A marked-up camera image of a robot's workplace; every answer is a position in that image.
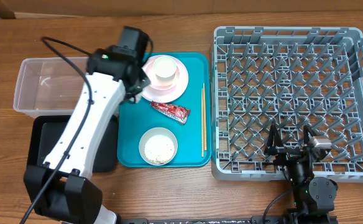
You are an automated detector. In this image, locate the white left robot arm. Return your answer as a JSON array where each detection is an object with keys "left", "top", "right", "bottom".
[{"left": 21, "top": 26, "right": 154, "bottom": 223}]

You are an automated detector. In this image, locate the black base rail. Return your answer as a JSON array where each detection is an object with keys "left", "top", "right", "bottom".
[{"left": 120, "top": 215, "right": 339, "bottom": 224}]

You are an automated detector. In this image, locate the red snack wrapper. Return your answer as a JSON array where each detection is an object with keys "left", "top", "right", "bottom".
[{"left": 150, "top": 101, "right": 190, "bottom": 124}]

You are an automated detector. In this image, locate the cream cup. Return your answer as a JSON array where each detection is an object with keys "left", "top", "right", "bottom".
[{"left": 153, "top": 55, "right": 177, "bottom": 86}]

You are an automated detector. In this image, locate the wooden chopstick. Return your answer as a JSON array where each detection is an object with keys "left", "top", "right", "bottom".
[
  {"left": 203, "top": 83, "right": 208, "bottom": 151},
  {"left": 201, "top": 89, "right": 204, "bottom": 157}
]

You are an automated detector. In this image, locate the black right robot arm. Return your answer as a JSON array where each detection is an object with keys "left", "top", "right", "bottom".
[{"left": 262, "top": 124, "right": 338, "bottom": 223}]

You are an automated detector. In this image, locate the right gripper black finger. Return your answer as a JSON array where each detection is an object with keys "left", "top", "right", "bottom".
[
  {"left": 303, "top": 124, "right": 317, "bottom": 146},
  {"left": 267, "top": 124, "right": 283, "bottom": 149}
]

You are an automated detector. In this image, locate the teal serving tray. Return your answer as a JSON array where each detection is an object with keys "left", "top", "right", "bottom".
[{"left": 117, "top": 52, "right": 212, "bottom": 168}]

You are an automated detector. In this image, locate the white bowl with rice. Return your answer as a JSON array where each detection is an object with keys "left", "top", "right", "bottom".
[{"left": 139, "top": 128, "right": 178, "bottom": 166}]

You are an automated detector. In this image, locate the grey dishwasher rack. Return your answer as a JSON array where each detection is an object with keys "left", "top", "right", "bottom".
[{"left": 211, "top": 26, "right": 363, "bottom": 182}]

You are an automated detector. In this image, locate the black plastic tray bin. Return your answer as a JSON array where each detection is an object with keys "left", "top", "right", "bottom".
[{"left": 27, "top": 115, "right": 118, "bottom": 173}]

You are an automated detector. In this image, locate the clear plastic waste bin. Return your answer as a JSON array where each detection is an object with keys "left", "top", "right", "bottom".
[{"left": 13, "top": 57, "right": 84, "bottom": 118}]

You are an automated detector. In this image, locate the white round plate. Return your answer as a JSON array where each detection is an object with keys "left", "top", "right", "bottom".
[{"left": 142, "top": 55, "right": 189, "bottom": 103}]

